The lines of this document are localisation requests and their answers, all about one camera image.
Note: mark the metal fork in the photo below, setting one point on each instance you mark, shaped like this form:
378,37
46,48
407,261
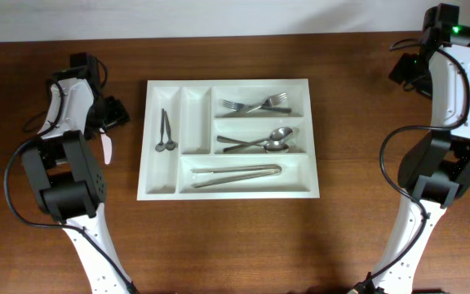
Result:
239,107
268,103

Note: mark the small metal teaspoon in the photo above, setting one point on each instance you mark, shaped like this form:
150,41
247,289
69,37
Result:
170,144
160,146

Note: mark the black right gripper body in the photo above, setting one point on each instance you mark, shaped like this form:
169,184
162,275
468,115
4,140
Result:
413,69

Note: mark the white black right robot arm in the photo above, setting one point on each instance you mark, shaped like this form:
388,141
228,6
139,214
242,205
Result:
436,171

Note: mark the white cutlery tray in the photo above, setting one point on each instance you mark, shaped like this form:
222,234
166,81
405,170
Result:
197,117

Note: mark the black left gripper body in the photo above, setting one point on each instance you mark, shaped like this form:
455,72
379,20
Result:
104,111

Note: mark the metal tongs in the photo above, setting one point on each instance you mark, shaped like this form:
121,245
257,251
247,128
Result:
236,174

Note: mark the pink plastic knife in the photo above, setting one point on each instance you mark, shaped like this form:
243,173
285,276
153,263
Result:
107,147

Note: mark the metal spoon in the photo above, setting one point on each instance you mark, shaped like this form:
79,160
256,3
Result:
269,146
282,134

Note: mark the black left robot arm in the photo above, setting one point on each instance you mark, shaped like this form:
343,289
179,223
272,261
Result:
64,175

